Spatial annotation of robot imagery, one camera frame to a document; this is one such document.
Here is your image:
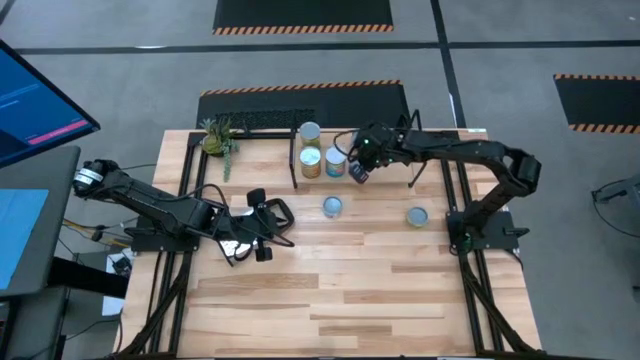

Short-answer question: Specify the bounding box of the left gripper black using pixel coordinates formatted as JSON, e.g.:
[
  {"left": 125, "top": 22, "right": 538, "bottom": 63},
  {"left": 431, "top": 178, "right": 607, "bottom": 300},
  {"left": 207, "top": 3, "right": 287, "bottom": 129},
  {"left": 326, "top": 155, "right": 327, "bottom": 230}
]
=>
[{"left": 214, "top": 188, "right": 289, "bottom": 263}]

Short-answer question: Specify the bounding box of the tall blue tomato can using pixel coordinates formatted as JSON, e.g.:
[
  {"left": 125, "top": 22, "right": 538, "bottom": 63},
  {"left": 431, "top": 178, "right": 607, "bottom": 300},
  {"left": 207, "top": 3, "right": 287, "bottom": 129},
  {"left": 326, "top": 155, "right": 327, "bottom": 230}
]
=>
[{"left": 324, "top": 144, "right": 348, "bottom": 179}]

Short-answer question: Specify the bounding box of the short red white can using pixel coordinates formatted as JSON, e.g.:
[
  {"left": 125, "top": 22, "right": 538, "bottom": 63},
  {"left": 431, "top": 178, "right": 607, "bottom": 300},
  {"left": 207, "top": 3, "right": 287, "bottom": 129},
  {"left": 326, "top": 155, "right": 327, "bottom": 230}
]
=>
[{"left": 322, "top": 195, "right": 344, "bottom": 219}]

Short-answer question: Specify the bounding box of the tall green yellow can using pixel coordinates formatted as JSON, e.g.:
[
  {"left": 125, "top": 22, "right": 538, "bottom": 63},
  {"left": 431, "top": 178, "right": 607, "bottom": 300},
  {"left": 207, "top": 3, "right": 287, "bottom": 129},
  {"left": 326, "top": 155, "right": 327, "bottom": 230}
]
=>
[{"left": 298, "top": 121, "right": 322, "bottom": 149}]

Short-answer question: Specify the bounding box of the tall orange green-beans can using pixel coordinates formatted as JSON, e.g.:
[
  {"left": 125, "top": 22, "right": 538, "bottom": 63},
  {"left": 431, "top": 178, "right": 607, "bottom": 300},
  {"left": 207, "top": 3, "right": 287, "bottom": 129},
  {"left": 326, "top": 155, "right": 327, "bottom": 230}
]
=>
[{"left": 298, "top": 145, "right": 323, "bottom": 180}]

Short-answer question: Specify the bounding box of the short green yellow can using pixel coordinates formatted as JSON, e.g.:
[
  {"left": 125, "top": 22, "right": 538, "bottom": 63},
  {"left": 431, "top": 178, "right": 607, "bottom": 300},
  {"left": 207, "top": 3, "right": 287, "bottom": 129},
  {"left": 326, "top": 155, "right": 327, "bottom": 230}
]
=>
[{"left": 406, "top": 206, "right": 430, "bottom": 229}]

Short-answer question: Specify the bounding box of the black mat orange-striped edge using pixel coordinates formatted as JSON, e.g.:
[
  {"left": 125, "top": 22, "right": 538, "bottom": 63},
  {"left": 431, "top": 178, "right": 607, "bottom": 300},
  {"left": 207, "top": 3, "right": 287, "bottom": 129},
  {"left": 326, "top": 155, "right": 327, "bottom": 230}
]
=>
[
  {"left": 195, "top": 79, "right": 412, "bottom": 130},
  {"left": 553, "top": 73, "right": 640, "bottom": 135},
  {"left": 212, "top": 0, "right": 395, "bottom": 36}
]

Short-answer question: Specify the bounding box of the small potted succulent plant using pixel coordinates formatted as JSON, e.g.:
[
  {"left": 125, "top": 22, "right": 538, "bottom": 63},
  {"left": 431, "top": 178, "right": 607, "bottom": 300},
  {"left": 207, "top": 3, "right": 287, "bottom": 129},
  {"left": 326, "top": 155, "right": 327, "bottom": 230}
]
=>
[{"left": 198, "top": 117, "right": 241, "bottom": 184}]

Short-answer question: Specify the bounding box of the black stand base bar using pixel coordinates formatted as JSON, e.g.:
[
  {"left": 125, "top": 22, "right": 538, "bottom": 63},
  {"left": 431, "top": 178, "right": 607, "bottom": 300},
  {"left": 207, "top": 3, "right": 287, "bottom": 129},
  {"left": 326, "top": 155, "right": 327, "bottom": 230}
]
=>
[{"left": 49, "top": 257, "right": 129, "bottom": 300}]

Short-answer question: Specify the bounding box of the grey desk top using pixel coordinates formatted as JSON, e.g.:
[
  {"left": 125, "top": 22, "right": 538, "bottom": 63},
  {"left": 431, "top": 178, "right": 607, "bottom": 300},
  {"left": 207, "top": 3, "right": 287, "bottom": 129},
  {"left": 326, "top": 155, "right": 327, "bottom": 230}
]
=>
[{"left": 0, "top": 145, "right": 82, "bottom": 300}]

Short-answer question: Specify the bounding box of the large blue-lit monitor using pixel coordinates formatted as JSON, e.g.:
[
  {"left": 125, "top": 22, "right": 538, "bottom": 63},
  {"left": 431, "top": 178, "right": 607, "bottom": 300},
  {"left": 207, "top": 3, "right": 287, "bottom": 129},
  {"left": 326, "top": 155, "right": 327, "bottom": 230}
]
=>
[{"left": 0, "top": 39, "right": 101, "bottom": 170}]

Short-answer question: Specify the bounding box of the black wire shelf frame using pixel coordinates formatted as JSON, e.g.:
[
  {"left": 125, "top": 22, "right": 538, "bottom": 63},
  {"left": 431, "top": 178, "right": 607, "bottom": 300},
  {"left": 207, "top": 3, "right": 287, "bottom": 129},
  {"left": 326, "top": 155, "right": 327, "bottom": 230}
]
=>
[{"left": 288, "top": 109, "right": 430, "bottom": 190}]

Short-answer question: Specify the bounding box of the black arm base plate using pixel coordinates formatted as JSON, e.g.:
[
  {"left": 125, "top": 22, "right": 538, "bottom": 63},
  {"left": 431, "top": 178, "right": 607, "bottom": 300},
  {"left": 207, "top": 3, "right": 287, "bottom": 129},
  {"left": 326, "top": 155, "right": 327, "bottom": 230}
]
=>
[
  {"left": 130, "top": 214, "right": 201, "bottom": 254},
  {"left": 446, "top": 210, "right": 530, "bottom": 251}
]

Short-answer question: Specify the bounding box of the yellow cable bundle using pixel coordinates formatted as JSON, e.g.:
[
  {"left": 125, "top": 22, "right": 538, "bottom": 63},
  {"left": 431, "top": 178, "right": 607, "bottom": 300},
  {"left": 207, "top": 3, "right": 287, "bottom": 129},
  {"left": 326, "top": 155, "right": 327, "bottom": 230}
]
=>
[{"left": 62, "top": 217, "right": 134, "bottom": 250}]

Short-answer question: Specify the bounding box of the black looped floor cable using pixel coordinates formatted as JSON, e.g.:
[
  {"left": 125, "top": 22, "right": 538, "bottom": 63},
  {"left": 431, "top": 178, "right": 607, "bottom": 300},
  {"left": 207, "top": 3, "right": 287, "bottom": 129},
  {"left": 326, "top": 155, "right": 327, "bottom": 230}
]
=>
[{"left": 588, "top": 199, "right": 640, "bottom": 274}]

